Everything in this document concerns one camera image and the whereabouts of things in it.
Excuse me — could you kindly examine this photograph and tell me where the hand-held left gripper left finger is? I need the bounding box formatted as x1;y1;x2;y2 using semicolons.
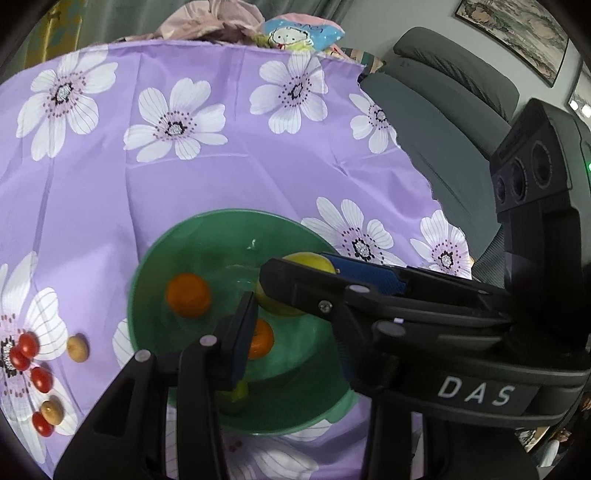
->
53;291;260;480

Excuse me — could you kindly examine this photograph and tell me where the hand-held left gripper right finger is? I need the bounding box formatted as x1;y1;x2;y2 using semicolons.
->
367;399;540;480

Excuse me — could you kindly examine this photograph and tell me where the green jujube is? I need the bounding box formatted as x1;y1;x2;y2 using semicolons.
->
222;381;250;414

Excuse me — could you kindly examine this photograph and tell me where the green plastic bowl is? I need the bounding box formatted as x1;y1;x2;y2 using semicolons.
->
127;209;365;437

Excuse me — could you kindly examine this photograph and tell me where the pink cloth pile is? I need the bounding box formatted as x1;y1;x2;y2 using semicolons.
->
154;0;266;44

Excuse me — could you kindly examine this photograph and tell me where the red cherry tomato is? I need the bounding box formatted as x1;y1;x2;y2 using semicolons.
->
18;332;40;358
8;346;32;372
30;367;54;394
31;412;55;438

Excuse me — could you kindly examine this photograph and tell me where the orange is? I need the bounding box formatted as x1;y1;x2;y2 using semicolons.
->
165;273;213;319
248;318;275;361

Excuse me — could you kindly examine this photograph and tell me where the purple floral tablecloth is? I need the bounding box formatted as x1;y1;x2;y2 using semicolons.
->
0;39;474;480

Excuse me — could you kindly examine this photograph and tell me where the yellow lemon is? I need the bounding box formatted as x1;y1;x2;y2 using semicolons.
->
255;251;337;319

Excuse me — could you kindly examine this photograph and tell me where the grey armchair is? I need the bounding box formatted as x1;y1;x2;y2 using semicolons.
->
360;27;520;282

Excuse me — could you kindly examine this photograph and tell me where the yellow patterned curtain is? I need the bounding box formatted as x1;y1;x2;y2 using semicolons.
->
28;0;81;61

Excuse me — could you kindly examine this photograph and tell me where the cartoon printed pillow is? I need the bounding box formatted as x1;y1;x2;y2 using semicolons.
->
263;13;346;54

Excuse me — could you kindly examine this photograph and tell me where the brown longan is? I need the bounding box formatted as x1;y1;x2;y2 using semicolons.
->
40;395;64;426
66;333;89;363

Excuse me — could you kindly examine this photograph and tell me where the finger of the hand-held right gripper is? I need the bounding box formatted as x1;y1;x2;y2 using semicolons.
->
259;257;514;385
322;252;512;297

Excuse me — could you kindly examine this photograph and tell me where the framed landscape painting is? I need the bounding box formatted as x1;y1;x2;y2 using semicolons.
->
455;0;571;88

